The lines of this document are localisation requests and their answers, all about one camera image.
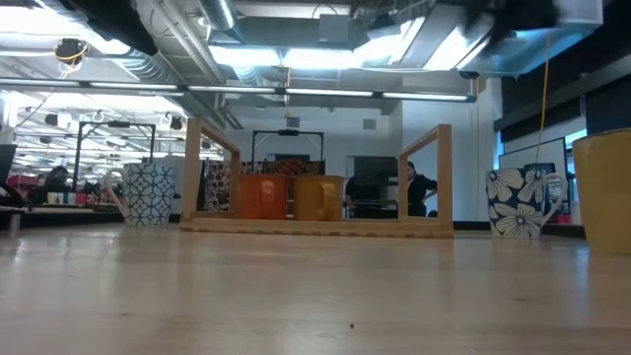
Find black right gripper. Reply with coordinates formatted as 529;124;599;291
462;0;561;48

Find navy mug white flowers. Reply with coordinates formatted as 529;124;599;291
484;167;570;240

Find yellow mug white handle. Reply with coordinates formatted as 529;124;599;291
571;128;631;256

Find mustard mug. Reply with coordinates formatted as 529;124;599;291
290;175;348;223

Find orange mug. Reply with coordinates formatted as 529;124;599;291
238;174;293;221

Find white mug blue geometric pattern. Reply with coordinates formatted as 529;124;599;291
102;163;177;229

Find person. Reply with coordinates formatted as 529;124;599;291
30;165;73;204
405;161;439;219

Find long ceiling light strip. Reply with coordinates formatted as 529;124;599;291
0;77;478;104

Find dark monitor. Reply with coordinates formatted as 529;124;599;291
351;156;399;187

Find wooden slatted tray rack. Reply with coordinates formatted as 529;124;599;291
179;116;456;241

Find dark screen edge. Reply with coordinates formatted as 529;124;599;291
0;143;19;188

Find yellow hanging cable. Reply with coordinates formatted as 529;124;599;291
534;32;553;167

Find black frame with camera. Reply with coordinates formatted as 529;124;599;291
250;128;325;176

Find silver ventilation duct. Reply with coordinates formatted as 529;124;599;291
196;0;239;33

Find black ceiling cable reel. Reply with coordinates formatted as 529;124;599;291
52;37;89;66

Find black gantry frame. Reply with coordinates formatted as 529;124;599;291
72;120;158;194

